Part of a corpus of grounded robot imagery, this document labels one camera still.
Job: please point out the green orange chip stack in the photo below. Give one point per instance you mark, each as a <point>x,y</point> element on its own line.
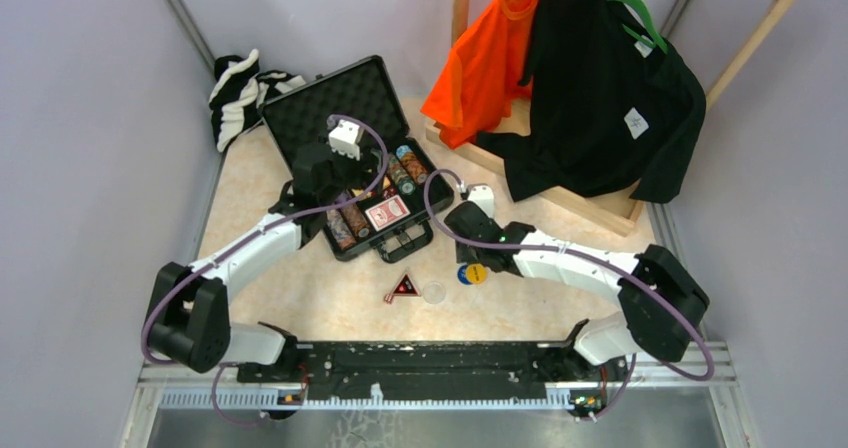
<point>400,178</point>

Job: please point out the orange boxed card deck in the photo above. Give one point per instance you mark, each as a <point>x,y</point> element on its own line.
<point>383,190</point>

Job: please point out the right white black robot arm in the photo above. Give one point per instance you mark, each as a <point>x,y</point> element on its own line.
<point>659,303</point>

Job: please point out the black poker set case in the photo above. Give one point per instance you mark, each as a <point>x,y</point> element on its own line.
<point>363,91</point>

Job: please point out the purple black chip stack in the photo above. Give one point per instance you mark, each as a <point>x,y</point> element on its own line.
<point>354,217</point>

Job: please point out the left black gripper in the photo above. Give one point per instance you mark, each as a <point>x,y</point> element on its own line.
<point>362,175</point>

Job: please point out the black red triangle token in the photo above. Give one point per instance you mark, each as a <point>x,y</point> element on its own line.
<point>405,287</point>

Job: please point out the red yellow chip stack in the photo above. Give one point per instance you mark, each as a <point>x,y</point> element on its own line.
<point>411,163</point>

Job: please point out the aluminium frame rail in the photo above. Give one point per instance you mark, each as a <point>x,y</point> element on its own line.
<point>651,406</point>

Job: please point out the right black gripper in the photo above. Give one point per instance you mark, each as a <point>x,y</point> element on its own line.
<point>463,255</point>

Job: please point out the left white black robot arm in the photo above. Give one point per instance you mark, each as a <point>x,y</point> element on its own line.
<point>188,319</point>

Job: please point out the black t-shirt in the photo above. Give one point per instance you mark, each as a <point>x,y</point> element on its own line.
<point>611,108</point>

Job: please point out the yellow big blind button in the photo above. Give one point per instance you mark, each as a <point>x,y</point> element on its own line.
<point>475,274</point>

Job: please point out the blue small blind button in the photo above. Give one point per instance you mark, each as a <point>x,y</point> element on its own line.
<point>462,277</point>

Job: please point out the blue orange chip stack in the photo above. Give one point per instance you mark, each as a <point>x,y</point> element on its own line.
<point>339,230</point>

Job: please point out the orange t-shirt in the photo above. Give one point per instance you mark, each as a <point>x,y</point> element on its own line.
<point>480,79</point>

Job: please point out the clear dealer button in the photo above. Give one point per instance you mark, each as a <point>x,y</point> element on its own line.
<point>434,293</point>

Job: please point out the black white striped cloth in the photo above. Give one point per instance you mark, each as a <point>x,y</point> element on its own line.
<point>240,92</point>

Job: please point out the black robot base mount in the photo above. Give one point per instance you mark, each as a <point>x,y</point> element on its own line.
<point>409,371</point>

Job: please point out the green clothes hanger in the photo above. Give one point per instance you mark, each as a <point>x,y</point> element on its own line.
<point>643,14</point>

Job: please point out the red playing card deck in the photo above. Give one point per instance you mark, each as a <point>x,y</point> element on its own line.
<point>387,213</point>

